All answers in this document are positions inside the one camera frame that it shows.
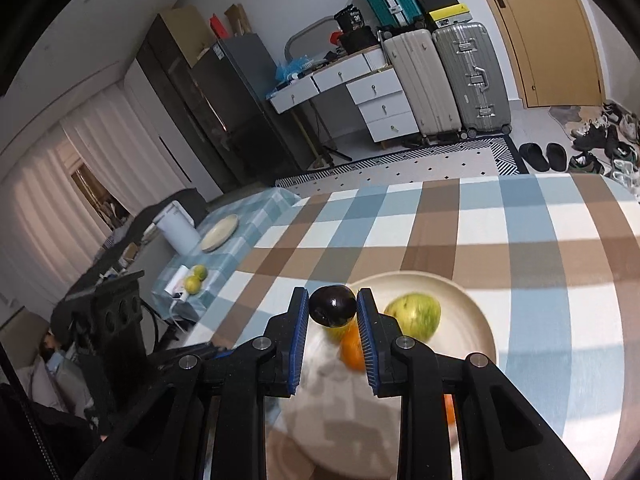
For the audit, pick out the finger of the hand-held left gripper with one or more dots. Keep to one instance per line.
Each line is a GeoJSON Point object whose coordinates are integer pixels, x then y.
{"type": "Point", "coordinates": [210, 351]}

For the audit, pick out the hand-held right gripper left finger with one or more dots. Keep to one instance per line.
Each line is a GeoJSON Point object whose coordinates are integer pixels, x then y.
{"type": "Point", "coordinates": [301, 340]}

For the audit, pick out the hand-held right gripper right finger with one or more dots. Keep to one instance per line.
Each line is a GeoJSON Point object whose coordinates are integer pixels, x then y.
{"type": "Point", "coordinates": [364, 345]}

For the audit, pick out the large orange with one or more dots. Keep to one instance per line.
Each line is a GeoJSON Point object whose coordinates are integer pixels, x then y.
{"type": "Point", "coordinates": [352, 352]}

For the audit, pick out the bumpy yellow guava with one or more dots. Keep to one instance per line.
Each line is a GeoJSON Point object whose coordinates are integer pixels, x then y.
{"type": "Point", "coordinates": [339, 333]}

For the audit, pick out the dark plum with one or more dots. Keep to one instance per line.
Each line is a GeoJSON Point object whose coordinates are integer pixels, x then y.
{"type": "Point", "coordinates": [332, 305]}

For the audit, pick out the smooth green guava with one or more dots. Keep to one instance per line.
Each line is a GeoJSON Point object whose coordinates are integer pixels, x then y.
{"type": "Point", "coordinates": [415, 315]}

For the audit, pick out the small orange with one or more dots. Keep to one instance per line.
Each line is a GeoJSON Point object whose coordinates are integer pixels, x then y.
{"type": "Point", "coordinates": [450, 407]}

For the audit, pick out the large cream plate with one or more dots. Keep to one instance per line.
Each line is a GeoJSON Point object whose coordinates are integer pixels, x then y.
{"type": "Point", "coordinates": [465, 310]}

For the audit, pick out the green citrus fruit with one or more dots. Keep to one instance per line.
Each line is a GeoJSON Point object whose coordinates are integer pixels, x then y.
{"type": "Point", "coordinates": [192, 285]}
{"type": "Point", "coordinates": [200, 272]}

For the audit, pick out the white charger box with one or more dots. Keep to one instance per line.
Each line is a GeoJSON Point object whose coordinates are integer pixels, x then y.
{"type": "Point", "coordinates": [175, 282]}

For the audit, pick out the white lidded container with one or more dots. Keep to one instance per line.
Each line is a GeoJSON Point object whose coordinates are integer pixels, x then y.
{"type": "Point", "coordinates": [177, 232]}

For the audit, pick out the small cream plate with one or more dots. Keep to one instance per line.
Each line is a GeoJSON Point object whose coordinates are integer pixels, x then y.
{"type": "Point", "coordinates": [220, 232]}

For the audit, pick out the light blue checkered cloth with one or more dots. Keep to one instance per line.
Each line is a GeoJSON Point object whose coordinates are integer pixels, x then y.
{"type": "Point", "coordinates": [260, 215]}

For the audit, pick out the white curtain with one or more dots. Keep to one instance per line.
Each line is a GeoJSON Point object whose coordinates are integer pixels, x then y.
{"type": "Point", "coordinates": [125, 160]}

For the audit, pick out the brown blue checkered tablecloth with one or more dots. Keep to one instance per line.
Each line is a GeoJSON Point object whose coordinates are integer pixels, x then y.
{"type": "Point", "coordinates": [500, 225]}

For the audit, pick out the patterned black white rug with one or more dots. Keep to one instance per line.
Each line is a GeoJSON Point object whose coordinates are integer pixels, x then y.
{"type": "Point", "coordinates": [425, 165]}

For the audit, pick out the white desk with drawers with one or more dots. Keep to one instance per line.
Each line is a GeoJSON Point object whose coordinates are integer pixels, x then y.
{"type": "Point", "coordinates": [385, 105]}

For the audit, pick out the dark refrigerator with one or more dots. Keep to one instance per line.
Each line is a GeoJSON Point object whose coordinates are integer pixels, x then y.
{"type": "Point", "coordinates": [235, 100]}

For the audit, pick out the black slipper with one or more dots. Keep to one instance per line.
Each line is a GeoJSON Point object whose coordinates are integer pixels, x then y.
{"type": "Point", "coordinates": [534, 156]}
{"type": "Point", "coordinates": [556, 156]}

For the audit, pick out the dark wardrobe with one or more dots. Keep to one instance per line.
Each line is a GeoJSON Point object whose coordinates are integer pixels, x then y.
{"type": "Point", "coordinates": [170, 80]}

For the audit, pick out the beige suitcase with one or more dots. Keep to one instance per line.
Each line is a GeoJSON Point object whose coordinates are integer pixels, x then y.
{"type": "Point", "coordinates": [420, 80]}

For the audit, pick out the light blue plastic bag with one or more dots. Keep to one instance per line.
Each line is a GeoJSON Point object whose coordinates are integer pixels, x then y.
{"type": "Point", "coordinates": [292, 67]}

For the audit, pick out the grey suitcase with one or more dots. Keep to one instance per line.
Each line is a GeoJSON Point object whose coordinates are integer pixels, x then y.
{"type": "Point", "coordinates": [472, 75]}

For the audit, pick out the large tan cardboard box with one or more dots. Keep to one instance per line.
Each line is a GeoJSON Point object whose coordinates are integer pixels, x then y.
{"type": "Point", "coordinates": [190, 35]}

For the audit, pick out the black bag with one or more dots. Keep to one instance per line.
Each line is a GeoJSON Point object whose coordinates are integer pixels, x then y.
{"type": "Point", "coordinates": [357, 40]}

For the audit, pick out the grey doormat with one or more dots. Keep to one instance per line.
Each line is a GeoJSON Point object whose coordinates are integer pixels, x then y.
{"type": "Point", "coordinates": [570, 112]}

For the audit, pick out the scattered shoes pile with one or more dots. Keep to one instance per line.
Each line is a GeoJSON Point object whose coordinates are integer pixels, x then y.
{"type": "Point", "coordinates": [600, 135]}

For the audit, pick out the red flat box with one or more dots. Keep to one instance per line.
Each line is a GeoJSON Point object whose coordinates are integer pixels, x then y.
{"type": "Point", "coordinates": [220, 27]}

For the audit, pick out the black printed box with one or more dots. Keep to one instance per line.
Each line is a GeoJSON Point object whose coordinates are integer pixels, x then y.
{"type": "Point", "coordinates": [350, 17]}

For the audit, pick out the brown paper bag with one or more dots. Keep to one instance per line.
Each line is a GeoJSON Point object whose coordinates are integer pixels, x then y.
{"type": "Point", "coordinates": [237, 19]}

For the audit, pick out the wooden door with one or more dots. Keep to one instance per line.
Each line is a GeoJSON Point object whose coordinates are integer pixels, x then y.
{"type": "Point", "coordinates": [550, 35]}

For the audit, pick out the grey curved metal frame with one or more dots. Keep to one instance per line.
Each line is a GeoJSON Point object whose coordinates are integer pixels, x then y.
{"type": "Point", "coordinates": [305, 30]}

